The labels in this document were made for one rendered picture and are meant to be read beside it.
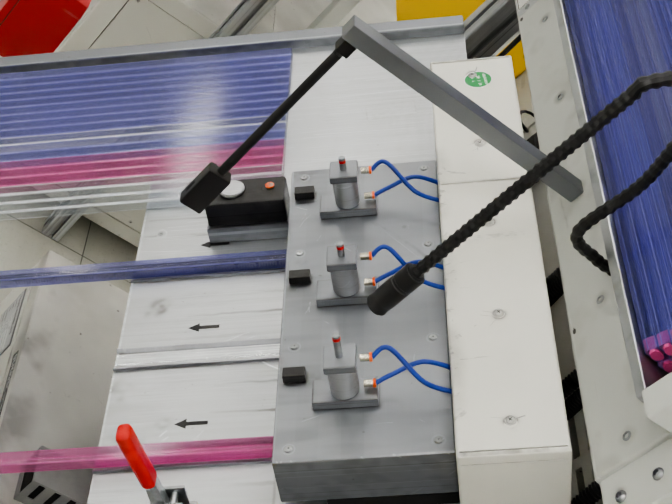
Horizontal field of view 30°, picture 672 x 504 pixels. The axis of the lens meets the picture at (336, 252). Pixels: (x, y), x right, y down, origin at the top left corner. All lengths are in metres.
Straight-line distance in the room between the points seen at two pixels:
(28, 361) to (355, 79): 0.53
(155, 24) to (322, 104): 1.05
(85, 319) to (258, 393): 0.65
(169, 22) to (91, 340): 0.87
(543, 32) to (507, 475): 0.52
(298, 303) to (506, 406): 0.21
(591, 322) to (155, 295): 0.41
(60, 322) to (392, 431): 0.79
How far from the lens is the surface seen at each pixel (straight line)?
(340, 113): 1.33
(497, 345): 0.95
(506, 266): 1.02
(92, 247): 2.73
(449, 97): 0.99
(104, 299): 1.71
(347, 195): 1.09
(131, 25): 2.38
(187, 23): 2.36
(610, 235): 0.94
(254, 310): 1.12
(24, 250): 2.62
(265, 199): 1.16
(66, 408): 1.57
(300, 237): 1.09
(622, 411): 0.90
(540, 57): 1.24
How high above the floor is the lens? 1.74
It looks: 32 degrees down
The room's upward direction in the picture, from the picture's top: 49 degrees clockwise
